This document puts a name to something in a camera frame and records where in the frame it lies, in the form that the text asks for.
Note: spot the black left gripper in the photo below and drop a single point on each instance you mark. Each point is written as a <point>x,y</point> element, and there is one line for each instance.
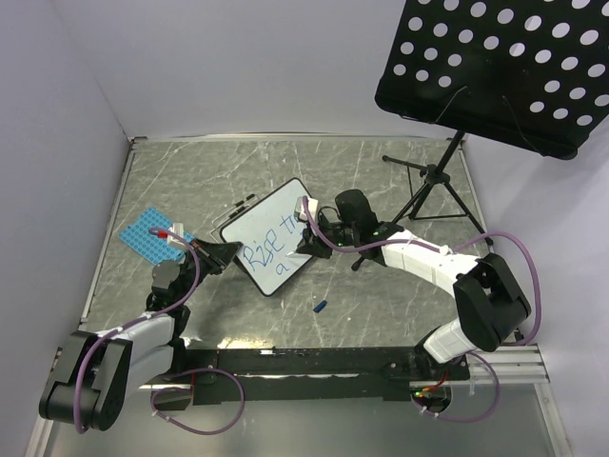
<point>216,255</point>

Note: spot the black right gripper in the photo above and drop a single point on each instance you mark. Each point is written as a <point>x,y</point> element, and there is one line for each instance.
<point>314,245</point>

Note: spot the blue marker cap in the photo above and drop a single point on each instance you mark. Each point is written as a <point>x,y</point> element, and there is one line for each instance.
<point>321,306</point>

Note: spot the small black-framed whiteboard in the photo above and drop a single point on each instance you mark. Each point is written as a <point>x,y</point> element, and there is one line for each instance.
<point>268,230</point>

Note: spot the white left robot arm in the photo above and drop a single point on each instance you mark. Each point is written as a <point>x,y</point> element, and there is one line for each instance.
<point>96,371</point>

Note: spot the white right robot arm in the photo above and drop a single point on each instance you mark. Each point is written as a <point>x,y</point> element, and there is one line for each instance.
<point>490,303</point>

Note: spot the blue studded building plate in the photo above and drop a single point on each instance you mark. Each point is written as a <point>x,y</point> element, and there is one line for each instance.
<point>153,249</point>

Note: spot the black perforated music stand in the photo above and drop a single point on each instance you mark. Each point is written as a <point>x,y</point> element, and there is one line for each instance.
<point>524,86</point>

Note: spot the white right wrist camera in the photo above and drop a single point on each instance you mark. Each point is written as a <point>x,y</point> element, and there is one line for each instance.
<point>306,209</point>

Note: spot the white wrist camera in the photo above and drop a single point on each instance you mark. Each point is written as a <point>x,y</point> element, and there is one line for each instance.
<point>306,209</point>
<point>175,237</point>

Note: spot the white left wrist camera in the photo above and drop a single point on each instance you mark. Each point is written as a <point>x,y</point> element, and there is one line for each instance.
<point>175,237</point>

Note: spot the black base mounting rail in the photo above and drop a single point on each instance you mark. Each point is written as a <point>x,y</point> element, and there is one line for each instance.
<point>290,374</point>

